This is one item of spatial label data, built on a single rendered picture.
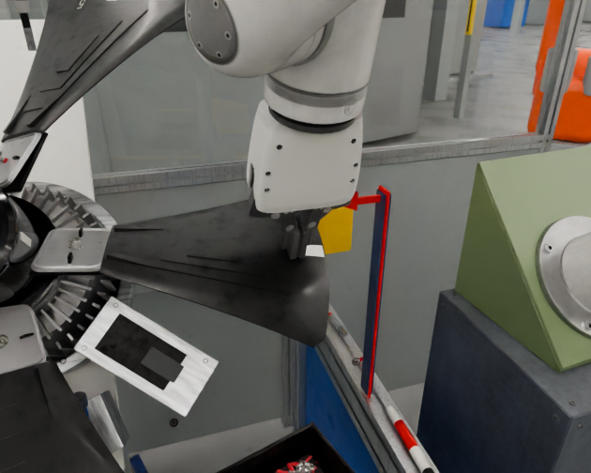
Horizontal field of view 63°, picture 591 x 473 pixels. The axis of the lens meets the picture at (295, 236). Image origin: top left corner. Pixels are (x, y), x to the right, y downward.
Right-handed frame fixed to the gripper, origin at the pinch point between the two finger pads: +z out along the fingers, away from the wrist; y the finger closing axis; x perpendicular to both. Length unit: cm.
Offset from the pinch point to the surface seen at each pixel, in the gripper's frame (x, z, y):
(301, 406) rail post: -15, 73, -13
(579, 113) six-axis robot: -204, 121, -290
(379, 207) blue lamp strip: -4.6, 1.7, -12.3
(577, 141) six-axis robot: -198, 141, -296
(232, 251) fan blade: -0.1, 1.1, 6.8
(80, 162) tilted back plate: -31.2, 9.7, 23.7
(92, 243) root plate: -4.7, 1.6, 20.6
